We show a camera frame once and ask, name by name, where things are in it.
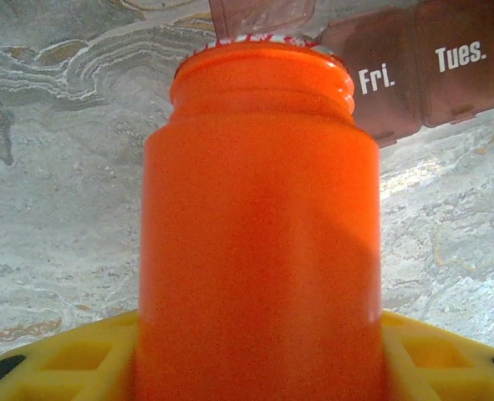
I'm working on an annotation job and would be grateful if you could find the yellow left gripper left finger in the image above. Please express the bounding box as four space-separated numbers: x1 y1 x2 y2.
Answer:
0 311 141 401

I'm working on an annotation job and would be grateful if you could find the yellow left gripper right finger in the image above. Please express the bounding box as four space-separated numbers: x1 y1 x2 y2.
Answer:
379 311 494 401

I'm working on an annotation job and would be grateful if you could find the orange plastic pill bottle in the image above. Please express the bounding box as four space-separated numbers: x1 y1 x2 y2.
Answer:
134 33 385 401

